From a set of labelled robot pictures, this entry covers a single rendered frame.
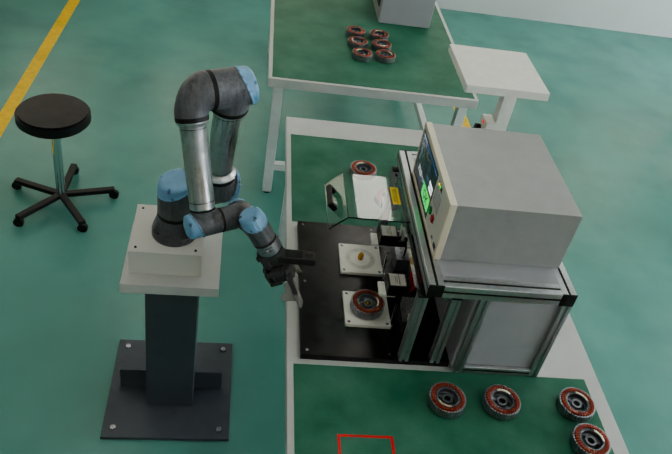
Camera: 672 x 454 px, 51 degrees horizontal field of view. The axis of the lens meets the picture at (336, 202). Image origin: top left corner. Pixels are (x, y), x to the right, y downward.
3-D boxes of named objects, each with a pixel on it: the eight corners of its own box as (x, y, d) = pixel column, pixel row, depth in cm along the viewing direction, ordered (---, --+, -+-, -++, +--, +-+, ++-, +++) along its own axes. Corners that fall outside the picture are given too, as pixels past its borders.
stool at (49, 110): (-7, 225, 349) (-24, 129, 315) (23, 167, 387) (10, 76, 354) (107, 234, 356) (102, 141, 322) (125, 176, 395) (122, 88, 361)
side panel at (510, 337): (452, 372, 222) (480, 300, 203) (450, 364, 224) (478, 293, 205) (536, 377, 226) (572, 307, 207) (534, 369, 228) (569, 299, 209)
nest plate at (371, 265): (340, 274, 246) (340, 271, 246) (337, 245, 258) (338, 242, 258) (382, 277, 249) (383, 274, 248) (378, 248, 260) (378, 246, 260)
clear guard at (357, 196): (327, 229, 227) (330, 215, 224) (324, 185, 246) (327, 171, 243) (426, 237, 232) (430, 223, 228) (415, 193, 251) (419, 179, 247)
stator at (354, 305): (350, 319, 228) (352, 311, 226) (348, 294, 237) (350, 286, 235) (384, 321, 230) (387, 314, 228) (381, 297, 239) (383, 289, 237)
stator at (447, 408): (433, 382, 217) (436, 374, 215) (468, 398, 215) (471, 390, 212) (421, 409, 209) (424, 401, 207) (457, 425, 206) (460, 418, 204)
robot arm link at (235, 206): (213, 201, 217) (227, 215, 208) (246, 193, 222) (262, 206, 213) (214, 224, 220) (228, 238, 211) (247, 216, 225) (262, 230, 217)
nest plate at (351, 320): (344, 326, 227) (345, 323, 227) (341, 292, 239) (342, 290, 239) (390, 329, 230) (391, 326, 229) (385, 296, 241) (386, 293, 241)
